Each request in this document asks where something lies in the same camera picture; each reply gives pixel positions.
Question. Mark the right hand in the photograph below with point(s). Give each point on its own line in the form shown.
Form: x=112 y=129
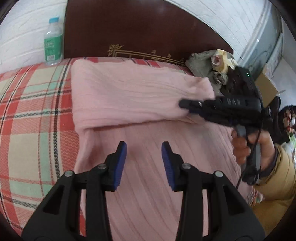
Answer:
x=242 y=151

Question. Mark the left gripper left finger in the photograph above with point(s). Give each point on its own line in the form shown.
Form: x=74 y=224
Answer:
x=75 y=208

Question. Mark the dark wooden headboard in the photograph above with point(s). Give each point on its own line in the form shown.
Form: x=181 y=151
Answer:
x=151 y=30

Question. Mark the grey striped garment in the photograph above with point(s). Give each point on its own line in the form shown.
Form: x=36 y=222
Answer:
x=200 y=65

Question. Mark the water bottle green label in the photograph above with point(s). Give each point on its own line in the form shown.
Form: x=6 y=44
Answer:
x=53 y=42

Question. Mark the cream patterned garment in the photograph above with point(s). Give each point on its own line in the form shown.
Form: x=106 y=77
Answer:
x=222 y=60

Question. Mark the dark brown garment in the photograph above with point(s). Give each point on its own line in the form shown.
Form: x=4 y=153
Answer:
x=233 y=85

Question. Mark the plaid bed sheet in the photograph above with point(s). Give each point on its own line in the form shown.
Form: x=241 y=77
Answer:
x=39 y=143

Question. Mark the pink knit sweater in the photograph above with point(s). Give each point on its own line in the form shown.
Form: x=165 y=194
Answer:
x=138 y=104

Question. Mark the yellow jacket right sleeve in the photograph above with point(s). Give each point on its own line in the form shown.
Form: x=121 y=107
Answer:
x=280 y=184

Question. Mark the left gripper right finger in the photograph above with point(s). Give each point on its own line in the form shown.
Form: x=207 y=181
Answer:
x=212 y=208

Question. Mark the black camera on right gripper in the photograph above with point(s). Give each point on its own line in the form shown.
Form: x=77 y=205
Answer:
x=245 y=84

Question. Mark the cardboard box right side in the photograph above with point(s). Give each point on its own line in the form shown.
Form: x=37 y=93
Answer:
x=267 y=89

